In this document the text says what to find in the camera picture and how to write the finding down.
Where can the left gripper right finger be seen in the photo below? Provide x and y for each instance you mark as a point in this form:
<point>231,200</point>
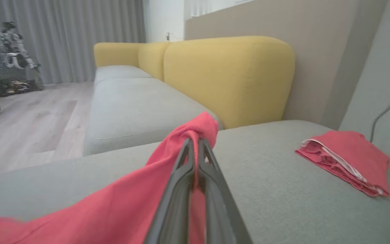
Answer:
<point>220,217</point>

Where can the yellow sofa armrest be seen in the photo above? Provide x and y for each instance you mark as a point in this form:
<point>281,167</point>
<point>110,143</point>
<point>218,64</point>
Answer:
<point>117,54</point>

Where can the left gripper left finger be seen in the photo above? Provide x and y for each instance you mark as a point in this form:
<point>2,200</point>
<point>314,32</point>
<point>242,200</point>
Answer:
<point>173,213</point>

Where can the grey sofa seat cushion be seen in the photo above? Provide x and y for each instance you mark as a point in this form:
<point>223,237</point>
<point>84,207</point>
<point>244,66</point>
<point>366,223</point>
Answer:
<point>137,112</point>
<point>120,72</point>

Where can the grey tracked robot base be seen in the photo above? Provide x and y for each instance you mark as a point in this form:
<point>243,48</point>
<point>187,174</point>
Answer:
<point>8,76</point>

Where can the grey pleated curtain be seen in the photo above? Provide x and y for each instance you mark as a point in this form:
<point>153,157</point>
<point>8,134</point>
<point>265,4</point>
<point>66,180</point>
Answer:
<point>80,34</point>

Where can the yellow sofa backrest cushion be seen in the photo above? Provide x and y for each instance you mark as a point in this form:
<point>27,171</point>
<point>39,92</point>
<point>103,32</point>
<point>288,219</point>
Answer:
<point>152,59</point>
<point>229,78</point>

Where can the red garment with white band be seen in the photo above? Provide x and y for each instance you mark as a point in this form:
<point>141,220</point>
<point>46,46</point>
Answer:
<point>113,203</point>

